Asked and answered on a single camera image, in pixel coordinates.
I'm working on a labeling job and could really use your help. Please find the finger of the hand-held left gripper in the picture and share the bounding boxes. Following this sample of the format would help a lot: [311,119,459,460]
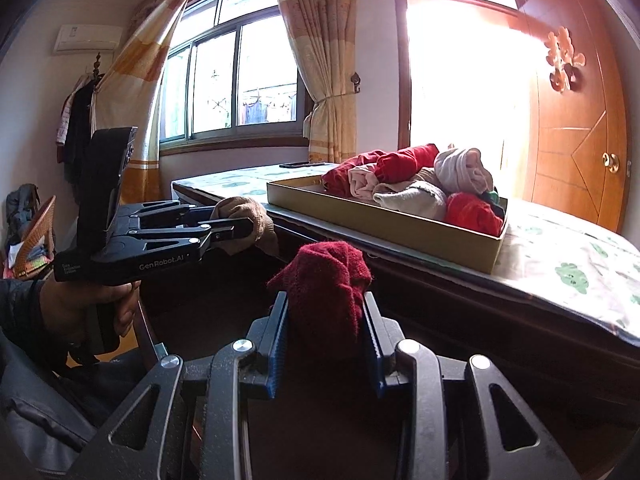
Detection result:
[119,199,221,232]
[106,216,256,253]

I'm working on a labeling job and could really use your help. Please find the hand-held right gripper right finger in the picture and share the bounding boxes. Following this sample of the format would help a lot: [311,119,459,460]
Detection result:
[362,290,583,480]

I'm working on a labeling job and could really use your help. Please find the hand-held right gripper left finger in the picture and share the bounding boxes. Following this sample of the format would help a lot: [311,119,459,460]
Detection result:
[65,290,291,480]

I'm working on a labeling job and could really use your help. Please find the beige underwear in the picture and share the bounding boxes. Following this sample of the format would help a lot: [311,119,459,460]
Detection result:
[209,196,280,257]

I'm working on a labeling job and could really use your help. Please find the dark red knit underwear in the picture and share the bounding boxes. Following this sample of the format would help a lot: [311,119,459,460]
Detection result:
[266,241,373,358]

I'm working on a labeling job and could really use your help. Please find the shallow cardboard tray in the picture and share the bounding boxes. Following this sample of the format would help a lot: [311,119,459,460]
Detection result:
[266,175,510,275]

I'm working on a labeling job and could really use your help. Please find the dark red grey-waistband underwear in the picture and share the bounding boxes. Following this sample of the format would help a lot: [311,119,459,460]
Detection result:
[320,150,386,196]

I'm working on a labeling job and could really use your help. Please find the white underwear with black mark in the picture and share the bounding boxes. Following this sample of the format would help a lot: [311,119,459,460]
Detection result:
[372,180,447,221]

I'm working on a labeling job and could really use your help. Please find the bright red underwear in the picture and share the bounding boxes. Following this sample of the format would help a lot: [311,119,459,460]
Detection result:
[444,191,503,236]
[375,143,441,183]

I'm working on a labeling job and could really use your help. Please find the dark green underwear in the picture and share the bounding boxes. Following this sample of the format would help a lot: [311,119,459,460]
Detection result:
[480,185,508,221]

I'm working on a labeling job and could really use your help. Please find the pale pink underwear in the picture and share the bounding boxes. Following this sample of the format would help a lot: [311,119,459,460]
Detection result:
[432,146,495,193]

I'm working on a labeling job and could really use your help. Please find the person's left hand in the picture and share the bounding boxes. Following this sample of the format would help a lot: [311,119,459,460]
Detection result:
[39,275,143,348]

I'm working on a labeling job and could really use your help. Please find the dark hanging clothes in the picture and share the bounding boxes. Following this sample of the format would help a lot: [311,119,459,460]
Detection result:
[55,77,98,181]

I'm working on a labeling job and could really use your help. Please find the wicker chair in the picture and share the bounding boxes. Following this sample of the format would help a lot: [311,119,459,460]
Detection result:
[7,195,58,281]

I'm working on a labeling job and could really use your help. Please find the grey backpack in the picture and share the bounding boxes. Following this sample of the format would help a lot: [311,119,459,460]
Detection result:
[4,183,41,246]

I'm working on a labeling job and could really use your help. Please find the dark wooden desk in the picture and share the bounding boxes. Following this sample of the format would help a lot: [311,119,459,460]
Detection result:
[170,162,640,411]

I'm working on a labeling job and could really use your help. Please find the yellow banded window curtain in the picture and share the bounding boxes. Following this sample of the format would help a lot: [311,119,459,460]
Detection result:
[92,0,206,206]

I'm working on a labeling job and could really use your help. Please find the colourful folded clothes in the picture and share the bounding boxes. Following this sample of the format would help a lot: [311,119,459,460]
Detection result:
[7,242,51,273]

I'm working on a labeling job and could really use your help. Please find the wooden coat rack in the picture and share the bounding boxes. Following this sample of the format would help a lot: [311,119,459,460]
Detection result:
[90,51,106,131]

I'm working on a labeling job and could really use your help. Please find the row of hanging laundry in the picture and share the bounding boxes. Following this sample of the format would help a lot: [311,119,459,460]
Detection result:
[241,87,296,125]

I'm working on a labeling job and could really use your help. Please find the sliding glass window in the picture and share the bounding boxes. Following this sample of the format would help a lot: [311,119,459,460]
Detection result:
[159,0,301,143]

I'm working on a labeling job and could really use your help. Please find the beige patterned tied curtain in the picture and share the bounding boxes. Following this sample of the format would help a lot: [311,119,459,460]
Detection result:
[269,0,361,165]

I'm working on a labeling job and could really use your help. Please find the person's dark jacket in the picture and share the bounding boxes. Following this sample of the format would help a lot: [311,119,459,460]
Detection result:
[0,330,151,480]

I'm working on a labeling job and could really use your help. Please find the brown wooden door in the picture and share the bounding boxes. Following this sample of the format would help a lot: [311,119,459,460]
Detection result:
[520,0,628,233]

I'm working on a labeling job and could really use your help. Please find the gold door ornament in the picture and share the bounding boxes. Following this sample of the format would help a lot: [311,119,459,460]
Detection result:
[544,26,587,93]

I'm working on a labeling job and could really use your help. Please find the white wall air conditioner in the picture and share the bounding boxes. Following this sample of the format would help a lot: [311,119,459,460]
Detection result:
[52,23,123,53]

